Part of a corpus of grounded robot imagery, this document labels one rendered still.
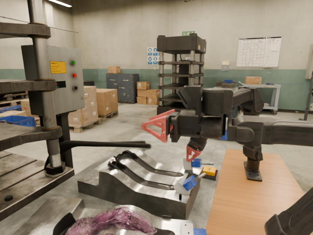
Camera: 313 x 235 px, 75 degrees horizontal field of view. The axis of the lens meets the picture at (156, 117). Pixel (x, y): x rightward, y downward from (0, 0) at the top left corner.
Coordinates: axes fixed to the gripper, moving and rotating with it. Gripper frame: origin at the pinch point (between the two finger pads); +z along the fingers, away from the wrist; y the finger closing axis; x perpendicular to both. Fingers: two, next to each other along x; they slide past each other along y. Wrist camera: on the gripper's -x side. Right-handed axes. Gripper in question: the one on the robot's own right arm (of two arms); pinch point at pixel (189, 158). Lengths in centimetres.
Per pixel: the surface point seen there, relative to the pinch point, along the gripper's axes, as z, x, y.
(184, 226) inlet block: 5.8, 10.1, 33.4
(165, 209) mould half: 12.6, 2.3, 23.3
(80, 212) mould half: 19.4, -20.8, 40.8
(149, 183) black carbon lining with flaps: 12.2, -8.7, 15.8
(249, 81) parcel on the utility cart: -60, 15, -574
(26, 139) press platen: 24, -71, 25
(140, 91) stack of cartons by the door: 123, -308, -598
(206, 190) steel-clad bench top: 10.2, 13.2, -0.8
